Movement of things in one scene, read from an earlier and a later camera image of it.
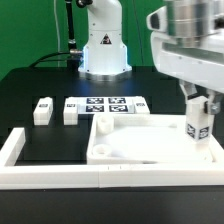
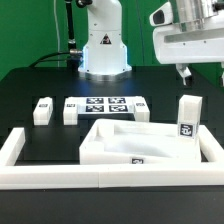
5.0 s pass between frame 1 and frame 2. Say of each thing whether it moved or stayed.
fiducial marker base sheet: stayed
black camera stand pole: stayed
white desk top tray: moved
